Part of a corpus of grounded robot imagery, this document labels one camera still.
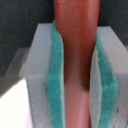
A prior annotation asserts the gripper grey green-padded right finger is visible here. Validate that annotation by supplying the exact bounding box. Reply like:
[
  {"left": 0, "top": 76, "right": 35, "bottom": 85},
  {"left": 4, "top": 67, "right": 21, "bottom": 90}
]
[{"left": 90, "top": 27, "right": 128, "bottom": 128}]

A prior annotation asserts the gripper grey green-padded left finger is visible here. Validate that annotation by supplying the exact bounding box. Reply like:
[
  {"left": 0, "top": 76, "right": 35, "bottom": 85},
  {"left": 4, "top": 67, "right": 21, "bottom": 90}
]
[{"left": 25, "top": 22, "right": 65, "bottom": 128}]

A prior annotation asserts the brown toy sausage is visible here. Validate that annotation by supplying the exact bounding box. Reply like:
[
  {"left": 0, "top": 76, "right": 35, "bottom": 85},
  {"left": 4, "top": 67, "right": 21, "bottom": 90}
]
[{"left": 54, "top": 0, "right": 100, "bottom": 128}]

